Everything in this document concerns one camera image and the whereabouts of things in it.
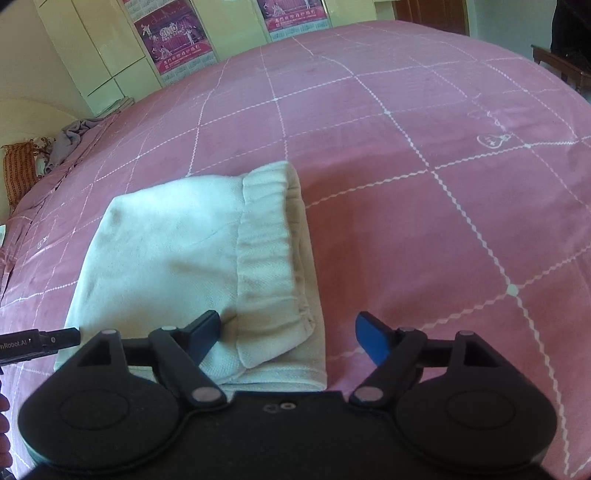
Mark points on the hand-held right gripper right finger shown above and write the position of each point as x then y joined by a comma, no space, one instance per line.
372,339

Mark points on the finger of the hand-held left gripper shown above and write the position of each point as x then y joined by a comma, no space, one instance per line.
62,340

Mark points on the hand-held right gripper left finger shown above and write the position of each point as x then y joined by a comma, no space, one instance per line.
206,330

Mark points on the white pants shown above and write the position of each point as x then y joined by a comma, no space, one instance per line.
184,258

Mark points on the person's left hand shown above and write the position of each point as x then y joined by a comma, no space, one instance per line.
3,434

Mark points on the pink checked bedsheet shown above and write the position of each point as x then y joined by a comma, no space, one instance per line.
415,184

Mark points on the patterned pillow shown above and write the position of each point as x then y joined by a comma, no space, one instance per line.
21,170

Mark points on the grey cloth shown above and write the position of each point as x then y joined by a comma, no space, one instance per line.
74,138

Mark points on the pale yellow wardrobe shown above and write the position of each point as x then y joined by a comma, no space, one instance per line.
101,46

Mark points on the brown wooden door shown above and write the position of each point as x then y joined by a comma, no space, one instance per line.
431,14

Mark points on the dark wooden furniture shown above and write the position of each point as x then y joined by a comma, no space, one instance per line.
561,64

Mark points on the purple wall poster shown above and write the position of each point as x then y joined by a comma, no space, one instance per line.
293,13
178,39

